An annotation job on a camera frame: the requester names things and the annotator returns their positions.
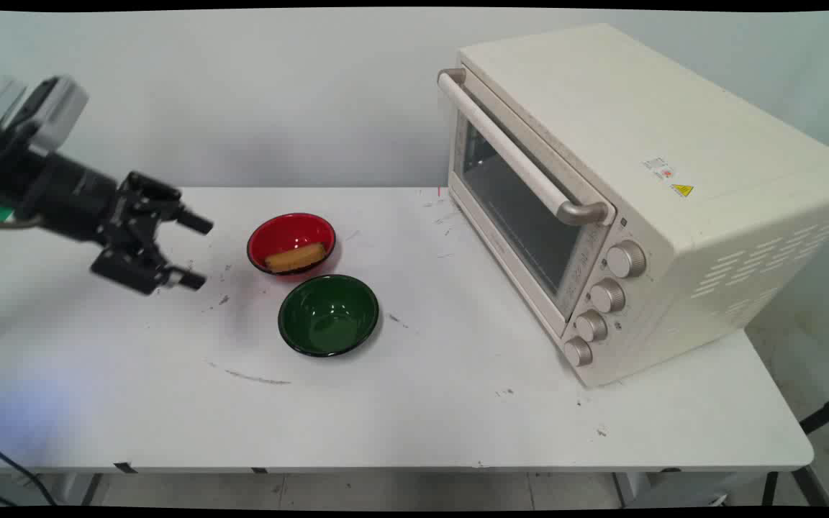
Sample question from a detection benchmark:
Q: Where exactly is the yellow sponge piece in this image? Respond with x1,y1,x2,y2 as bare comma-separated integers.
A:
264,242,327,273

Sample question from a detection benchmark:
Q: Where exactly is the cream toaster oven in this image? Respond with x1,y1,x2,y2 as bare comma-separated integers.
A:
437,23,829,389

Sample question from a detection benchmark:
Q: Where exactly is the green bowl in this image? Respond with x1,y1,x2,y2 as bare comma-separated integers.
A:
277,274,380,358

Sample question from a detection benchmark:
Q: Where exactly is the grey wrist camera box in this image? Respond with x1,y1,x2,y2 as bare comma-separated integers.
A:
20,76,90,156

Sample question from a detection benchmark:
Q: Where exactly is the black tripod leg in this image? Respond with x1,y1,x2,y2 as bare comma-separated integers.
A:
761,389,829,507

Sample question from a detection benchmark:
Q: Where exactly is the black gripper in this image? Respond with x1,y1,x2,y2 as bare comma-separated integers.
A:
0,141,214,296

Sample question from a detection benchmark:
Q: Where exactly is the black cable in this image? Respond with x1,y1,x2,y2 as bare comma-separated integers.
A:
0,433,57,507

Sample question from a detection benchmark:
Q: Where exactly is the red bowl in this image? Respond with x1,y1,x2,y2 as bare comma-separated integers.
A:
246,212,338,276

